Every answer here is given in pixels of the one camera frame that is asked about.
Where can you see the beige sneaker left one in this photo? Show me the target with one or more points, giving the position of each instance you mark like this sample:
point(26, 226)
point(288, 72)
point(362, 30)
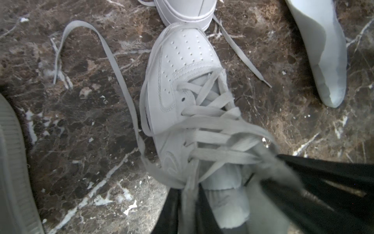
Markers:
point(19, 214)

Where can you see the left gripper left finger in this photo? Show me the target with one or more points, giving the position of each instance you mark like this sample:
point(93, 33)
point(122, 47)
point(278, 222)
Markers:
point(168, 220)

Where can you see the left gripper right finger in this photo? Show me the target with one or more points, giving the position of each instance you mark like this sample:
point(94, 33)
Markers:
point(204, 217)

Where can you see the white sneaker one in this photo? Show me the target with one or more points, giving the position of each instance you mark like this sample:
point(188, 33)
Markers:
point(201, 139)
point(201, 13)

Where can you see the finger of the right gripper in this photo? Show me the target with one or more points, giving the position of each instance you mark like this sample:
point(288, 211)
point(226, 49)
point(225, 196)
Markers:
point(357, 176)
point(309, 216)

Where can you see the white shoe insole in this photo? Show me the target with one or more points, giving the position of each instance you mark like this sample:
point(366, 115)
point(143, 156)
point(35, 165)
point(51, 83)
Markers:
point(325, 44)

